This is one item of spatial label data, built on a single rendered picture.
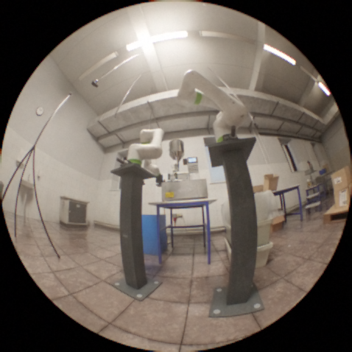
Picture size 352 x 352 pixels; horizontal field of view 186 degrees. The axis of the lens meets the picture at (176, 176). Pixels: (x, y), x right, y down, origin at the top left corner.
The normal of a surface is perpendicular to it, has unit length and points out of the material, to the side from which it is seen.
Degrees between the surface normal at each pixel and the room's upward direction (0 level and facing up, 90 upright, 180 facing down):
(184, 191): 90
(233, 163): 90
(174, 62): 180
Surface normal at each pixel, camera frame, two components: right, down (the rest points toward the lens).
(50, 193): 0.98, -0.10
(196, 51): 0.04, 0.94
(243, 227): -0.36, -0.30
